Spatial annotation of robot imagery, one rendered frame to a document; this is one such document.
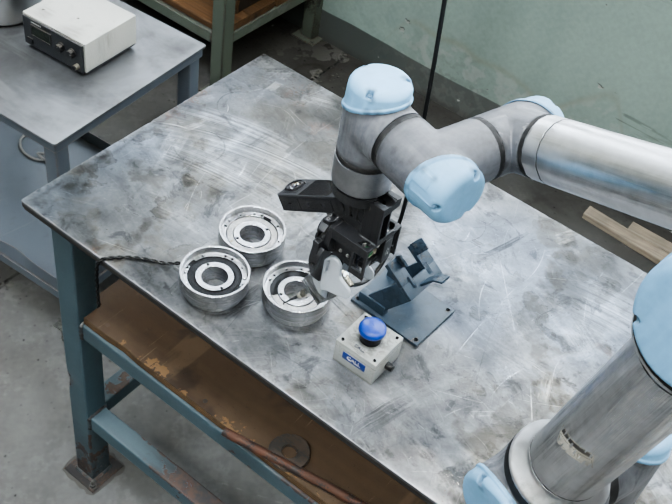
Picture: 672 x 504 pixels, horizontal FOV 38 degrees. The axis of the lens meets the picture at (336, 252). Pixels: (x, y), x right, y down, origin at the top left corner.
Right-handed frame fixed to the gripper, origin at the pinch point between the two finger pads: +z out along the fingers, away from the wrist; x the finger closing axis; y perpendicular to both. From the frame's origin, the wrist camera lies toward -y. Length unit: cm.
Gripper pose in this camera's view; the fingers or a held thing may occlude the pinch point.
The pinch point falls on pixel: (328, 282)
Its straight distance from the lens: 133.0
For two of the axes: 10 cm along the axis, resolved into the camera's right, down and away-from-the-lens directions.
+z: -1.3, 6.9, 7.1
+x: 6.4, -4.9, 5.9
